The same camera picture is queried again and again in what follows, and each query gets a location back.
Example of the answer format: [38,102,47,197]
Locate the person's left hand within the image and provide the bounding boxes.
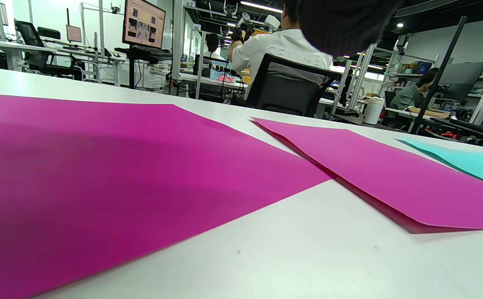
[298,0,404,56]

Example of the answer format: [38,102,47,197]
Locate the magenta paper document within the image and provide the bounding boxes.
[0,95,334,299]
[251,117,483,234]

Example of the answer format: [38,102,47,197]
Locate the cyan paper document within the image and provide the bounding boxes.
[396,138,483,191]

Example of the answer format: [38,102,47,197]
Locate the black mesh office chair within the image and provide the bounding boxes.
[244,53,344,118]

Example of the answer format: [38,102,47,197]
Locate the white cylindrical bottle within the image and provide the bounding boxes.
[364,98,386,125]

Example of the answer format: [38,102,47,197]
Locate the black slanted pole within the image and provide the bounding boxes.
[410,16,468,134]

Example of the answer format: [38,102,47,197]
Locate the grey monitor back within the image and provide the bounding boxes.
[436,61,483,103]

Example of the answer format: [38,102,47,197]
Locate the computer monitor with lit screen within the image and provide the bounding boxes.
[122,0,166,49]

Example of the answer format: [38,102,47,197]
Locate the black monitor stand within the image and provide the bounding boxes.
[115,46,172,90]

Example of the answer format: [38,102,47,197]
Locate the small lit monitor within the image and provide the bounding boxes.
[66,25,83,43]

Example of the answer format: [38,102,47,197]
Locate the black armrest office chair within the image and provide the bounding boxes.
[15,20,85,79]

